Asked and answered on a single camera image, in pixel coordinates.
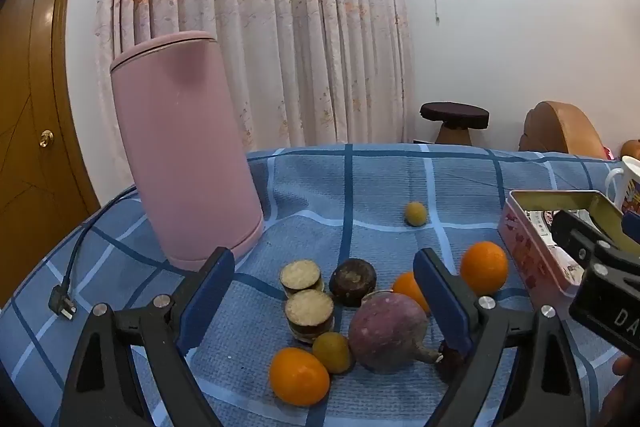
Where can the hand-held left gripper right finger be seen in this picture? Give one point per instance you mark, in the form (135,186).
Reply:
(442,302)

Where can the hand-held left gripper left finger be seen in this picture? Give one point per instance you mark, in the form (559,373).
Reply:
(207,302)

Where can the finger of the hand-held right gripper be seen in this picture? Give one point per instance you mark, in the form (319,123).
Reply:
(575,232)
(632,229)

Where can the orange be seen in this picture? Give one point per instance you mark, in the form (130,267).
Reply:
(484,268)
(299,376)
(407,289)

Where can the pink tin box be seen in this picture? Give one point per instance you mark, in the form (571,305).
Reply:
(525,237)

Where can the purple round radish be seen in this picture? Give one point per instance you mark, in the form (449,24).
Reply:
(385,332)

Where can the dark brown water chestnut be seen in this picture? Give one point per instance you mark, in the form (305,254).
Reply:
(352,282)
(449,367)

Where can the small yellow-green kumquat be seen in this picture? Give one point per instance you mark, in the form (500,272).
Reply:
(331,352)
(416,213)

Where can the dark-skinned eggplant slice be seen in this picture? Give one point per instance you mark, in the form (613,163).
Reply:
(309,312)
(300,274)

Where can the person's right hand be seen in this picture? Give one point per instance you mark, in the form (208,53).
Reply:
(625,364)

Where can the white printed mug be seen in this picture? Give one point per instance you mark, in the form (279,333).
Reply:
(627,177)

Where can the brown leather armchair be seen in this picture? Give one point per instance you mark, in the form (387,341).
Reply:
(560,127)

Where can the blue checked blanket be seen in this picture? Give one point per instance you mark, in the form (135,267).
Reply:
(310,187)

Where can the pink cylindrical appliance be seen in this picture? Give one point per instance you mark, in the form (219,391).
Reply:
(185,147)

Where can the stool with dark top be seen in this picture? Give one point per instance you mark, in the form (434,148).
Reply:
(452,114)

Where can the brass door knob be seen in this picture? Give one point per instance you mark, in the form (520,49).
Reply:
(46,138)

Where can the wooden door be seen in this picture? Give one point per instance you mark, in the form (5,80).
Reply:
(30,107)

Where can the pale floral curtain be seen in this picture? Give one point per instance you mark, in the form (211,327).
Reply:
(300,32)

